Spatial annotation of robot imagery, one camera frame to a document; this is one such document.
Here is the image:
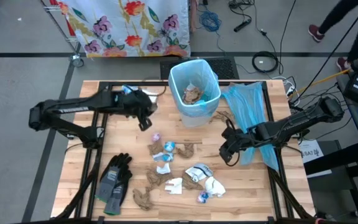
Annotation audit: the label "grey desk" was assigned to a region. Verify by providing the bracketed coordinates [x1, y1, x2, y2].
[336, 73, 358, 175]

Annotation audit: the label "white wrapper orange print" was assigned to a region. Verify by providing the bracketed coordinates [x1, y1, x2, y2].
[164, 177, 184, 195]

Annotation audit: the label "black side stand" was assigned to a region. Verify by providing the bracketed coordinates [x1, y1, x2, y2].
[303, 139, 358, 218]

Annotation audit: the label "floral print curtain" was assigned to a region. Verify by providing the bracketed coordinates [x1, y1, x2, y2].
[57, 0, 191, 58]

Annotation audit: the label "long black floor cable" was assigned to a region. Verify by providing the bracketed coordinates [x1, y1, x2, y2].
[278, 0, 297, 68]

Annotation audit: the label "black slanted pole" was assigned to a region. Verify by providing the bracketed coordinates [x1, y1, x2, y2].
[290, 9, 358, 103]

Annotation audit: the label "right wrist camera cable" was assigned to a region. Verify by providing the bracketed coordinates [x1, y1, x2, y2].
[227, 119, 242, 168]

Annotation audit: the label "grey black work glove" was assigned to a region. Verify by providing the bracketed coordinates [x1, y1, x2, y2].
[103, 169, 134, 216]
[94, 152, 133, 203]

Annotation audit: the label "metal wire rack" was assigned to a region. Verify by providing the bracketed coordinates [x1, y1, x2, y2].
[40, 0, 85, 68]

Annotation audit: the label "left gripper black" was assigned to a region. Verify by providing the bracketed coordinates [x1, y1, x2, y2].
[116, 89, 158, 132]

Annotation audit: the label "blue white wrap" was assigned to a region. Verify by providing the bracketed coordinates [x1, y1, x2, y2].
[152, 151, 175, 164]

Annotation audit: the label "white label sheet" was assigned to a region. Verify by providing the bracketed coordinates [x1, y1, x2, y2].
[298, 139, 325, 165]

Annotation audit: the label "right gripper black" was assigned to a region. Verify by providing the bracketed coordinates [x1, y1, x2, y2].
[219, 126, 259, 165]

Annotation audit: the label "light blue trash bag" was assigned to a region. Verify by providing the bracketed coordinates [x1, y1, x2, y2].
[168, 58, 222, 118]
[221, 81, 280, 172]

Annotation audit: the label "white wrapper red inside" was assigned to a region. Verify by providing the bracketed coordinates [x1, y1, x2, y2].
[155, 162, 172, 175]

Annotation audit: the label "white power strip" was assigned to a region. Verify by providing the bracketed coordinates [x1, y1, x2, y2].
[272, 75, 297, 98]

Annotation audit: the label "blue white ball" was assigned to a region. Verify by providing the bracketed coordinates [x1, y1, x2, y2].
[163, 141, 177, 153]

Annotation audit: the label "black floor grate mat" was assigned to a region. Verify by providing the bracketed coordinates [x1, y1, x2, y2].
[159, 56, 241, 81]

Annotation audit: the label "blue cable coil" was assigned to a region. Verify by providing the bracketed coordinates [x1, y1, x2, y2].
[198, 10, 223, 33]

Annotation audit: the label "white wrapper black letters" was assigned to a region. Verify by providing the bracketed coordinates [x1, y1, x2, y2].
[185, 162, 214, 183]

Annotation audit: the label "black cable bundle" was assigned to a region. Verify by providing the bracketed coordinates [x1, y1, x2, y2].
[287, 82, 354, 142]
[227, 0, 256, 15]

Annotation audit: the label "rack caster wheel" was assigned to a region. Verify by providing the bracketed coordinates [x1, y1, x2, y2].
[70, 54, 85, 68]

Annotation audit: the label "yellow cable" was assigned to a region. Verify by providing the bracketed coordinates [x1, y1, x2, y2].
[296, 57, 358, 94]

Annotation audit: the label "black cable coil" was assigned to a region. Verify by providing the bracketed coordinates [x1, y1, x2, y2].
[251, 50, 282, 75]

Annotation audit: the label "white plastic trash bin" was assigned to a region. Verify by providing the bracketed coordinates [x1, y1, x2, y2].
[168, 58, 222, 128]

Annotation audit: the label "brown paper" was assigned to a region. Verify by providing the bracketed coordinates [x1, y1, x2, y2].
[209, 110, 235, 124]
[176, 142, 196, 159]
[132, 185, 155, 212]
[181, 172, 204, 192]
[181, 86, 204, 106]
[148, 140, 165, 157]
[145, 169, 175, 188]

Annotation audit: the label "black power strip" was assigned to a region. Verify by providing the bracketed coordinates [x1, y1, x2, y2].
[233, 18, 252, 33]

